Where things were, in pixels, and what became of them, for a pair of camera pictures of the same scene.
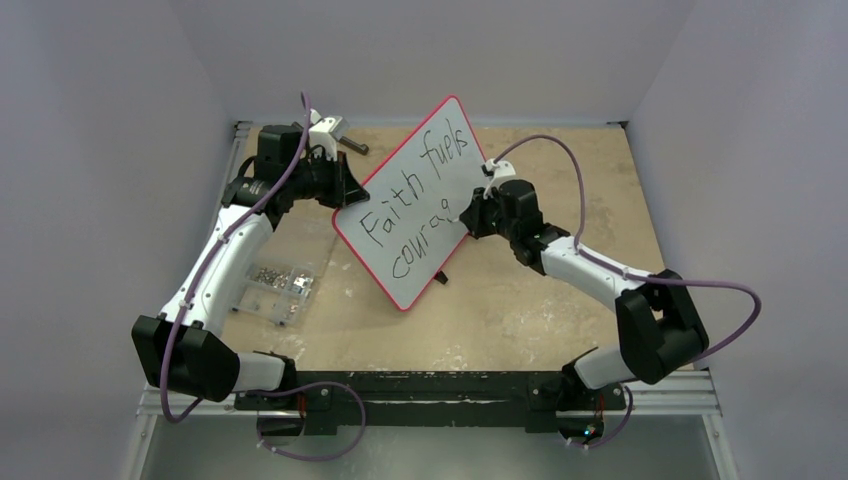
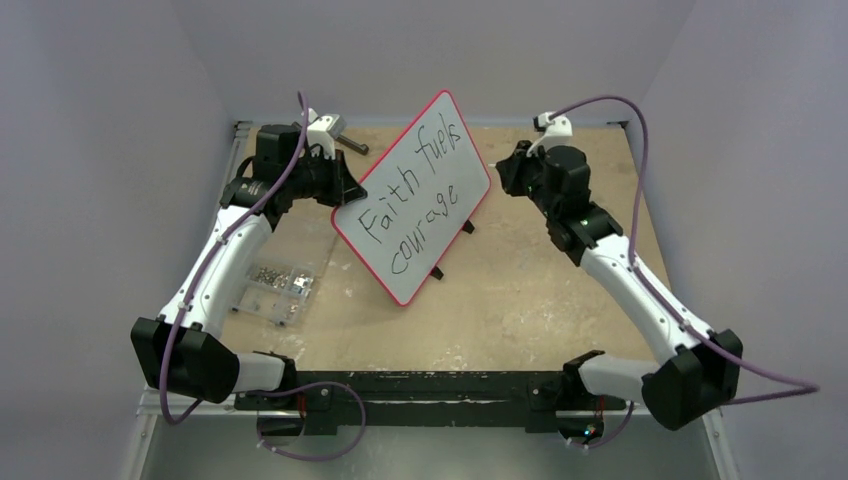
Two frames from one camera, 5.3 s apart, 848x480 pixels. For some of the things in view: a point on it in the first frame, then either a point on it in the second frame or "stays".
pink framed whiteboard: x=403 y=233 stays
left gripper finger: x=353 y=192 stays
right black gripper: x=482 y=217 → x=515 y=175
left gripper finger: x=349 y=199 stays
